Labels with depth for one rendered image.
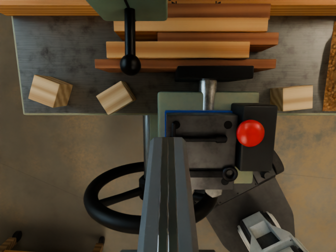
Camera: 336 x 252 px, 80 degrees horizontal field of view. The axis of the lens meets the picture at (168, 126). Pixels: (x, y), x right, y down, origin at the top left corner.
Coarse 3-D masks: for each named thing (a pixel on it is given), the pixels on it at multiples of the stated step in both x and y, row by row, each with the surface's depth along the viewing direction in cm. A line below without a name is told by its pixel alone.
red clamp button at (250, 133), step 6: (246, 120) 22; (252, 120) 22; (240, 126) 22; (246, 126) 22; (252, 126) 22; (258, 126) 22; (240, 132) 22; (246, 132) 22; (252, 132) 22; (258, 132) 22; (240, 138) 22; (246, 138) 22; (252, 138) 22; (258, 138) 22; (246, 144) 22; (252, 144) 22
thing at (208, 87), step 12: (180, 72) 24; (192, 72) 24; (204, 72) 24; (216, 72) 24; (228, 72) 24; (240, 72) 24; (252, 72) 24; (204, 84) 27; (216, 84) 28; (204, 96) 27; (204, 108) 28
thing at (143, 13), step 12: (96, 0) 17; (108, 0) 17; (120, 0) 17; (132, 0) 17; (144, 0) 17; (156, 0) 17; (168, 0) 20; (108, 12) 19; (120, 12) 19; (144, 12) 19; (156, 12) 19
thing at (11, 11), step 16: (0, 0) 27; (16, 0) 27; (32, 0) 27; (48, 0) 27; (64, 0) 27; (80, 0) 27; (240, 0) 27; (256, 0) 27; (272, 0) 27; (288, 0) 27; (304, 0) 27; (320, 0) 27
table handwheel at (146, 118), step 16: (144, 128) 42; (144, 144) 43; (144, 160) 44; (112, 176) 51; (144, 176) 45; (96, 192) 42; (128, 192) 42; (96, 208) 35; (208, 208) 37; (112, 224) 33; (128, 224) 32
